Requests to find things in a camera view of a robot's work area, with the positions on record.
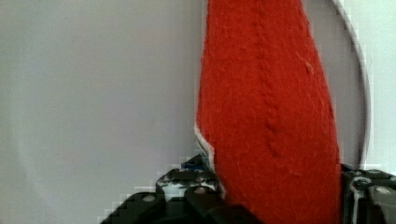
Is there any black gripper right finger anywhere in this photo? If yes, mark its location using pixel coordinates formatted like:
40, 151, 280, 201
342, 164, 396, 224

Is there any red plush ketchup bottle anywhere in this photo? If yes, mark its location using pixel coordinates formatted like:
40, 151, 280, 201
195, 0, 341, 224

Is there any grey round plate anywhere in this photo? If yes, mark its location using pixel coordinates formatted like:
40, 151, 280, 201
1, 0, 368, 224

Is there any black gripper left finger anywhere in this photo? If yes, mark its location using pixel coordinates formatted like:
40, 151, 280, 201
100, 155, 263, 224

